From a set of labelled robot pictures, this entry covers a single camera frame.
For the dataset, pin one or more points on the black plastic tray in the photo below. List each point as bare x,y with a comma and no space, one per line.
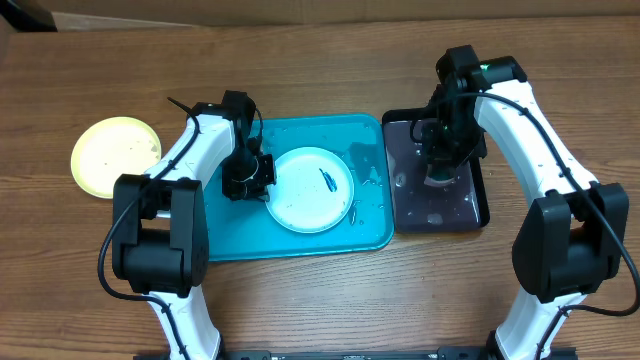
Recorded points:
459,206

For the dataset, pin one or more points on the green sponge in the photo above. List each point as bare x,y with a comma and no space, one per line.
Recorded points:
437,177

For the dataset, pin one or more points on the yellow plate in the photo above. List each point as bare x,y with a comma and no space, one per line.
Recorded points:
110,148

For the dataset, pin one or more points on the light blue plate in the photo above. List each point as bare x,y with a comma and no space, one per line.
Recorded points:
314,190

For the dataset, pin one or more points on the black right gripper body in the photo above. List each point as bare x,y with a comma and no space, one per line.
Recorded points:
458,140

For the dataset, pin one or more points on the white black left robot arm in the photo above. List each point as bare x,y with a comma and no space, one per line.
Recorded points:
157,249

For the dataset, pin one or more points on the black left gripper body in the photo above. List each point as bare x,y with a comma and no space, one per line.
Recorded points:
244,176

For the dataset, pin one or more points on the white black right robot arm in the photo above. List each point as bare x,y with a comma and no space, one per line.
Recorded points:
571,240

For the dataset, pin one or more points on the brown cardboard backdrop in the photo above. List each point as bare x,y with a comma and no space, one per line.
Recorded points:
58,14

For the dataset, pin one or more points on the teal plastic tray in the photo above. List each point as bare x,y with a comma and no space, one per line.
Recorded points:
245,230

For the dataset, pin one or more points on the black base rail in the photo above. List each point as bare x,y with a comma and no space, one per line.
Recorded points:
443,353

